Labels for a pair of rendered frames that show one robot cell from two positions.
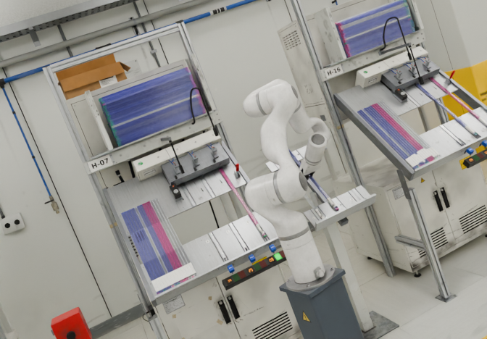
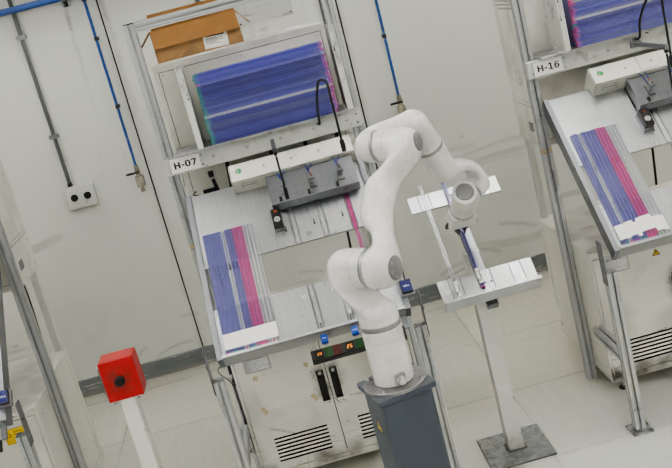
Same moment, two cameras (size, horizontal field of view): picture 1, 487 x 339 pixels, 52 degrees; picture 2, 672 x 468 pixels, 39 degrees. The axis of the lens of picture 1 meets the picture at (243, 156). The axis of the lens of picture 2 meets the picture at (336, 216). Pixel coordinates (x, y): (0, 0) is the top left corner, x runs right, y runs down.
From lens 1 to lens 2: 107 cm
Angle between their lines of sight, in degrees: 15
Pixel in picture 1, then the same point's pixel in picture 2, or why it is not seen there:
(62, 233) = (147, 219)
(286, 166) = (377, 246)
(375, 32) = (627, 11)
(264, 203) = (346, 284)
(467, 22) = not seen: outside the picture
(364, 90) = (593, 100)
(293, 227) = (375, 320)
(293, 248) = (372, 344)
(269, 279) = not seen: hidden behind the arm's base
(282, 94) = (398, 144)
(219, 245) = (318, 304)
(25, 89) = (114, 4)
